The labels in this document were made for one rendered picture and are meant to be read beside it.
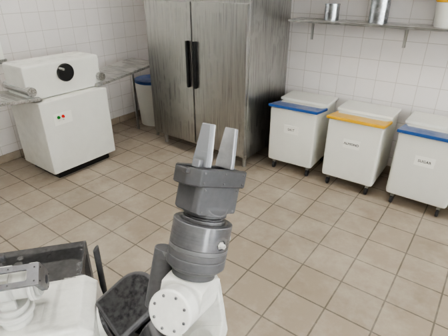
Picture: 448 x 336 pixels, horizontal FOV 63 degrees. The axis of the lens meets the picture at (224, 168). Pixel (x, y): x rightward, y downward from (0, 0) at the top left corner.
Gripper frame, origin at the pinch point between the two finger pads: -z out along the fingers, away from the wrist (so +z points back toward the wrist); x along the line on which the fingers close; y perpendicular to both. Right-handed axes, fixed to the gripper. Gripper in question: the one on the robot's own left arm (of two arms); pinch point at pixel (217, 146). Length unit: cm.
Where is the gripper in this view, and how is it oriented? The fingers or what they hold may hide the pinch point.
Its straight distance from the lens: 53.0
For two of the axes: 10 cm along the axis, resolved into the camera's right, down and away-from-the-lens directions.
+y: -7.1, -2.0, 6.8
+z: -1.9, 9.8, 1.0
